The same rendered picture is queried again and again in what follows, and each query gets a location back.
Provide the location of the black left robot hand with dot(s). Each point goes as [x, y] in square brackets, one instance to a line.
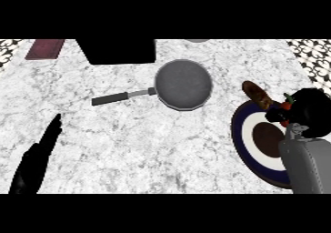
[36, 160]

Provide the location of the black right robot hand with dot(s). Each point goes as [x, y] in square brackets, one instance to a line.
[313, 110]

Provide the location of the red bell pepper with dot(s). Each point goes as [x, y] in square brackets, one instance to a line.
[285, 105]

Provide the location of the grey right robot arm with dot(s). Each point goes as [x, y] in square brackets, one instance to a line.
[312, 165]

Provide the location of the blue and white plate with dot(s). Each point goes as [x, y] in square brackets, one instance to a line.
[257, 142]

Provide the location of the grey frying pan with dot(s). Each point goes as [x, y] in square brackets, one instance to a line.
[182, 85]

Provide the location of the grey round object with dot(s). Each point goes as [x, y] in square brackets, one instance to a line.
[197, 40]

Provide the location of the dark red flat board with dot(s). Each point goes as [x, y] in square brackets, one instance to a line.
[45, 49]

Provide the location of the black box appliance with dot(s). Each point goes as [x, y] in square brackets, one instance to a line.
[117, 51]

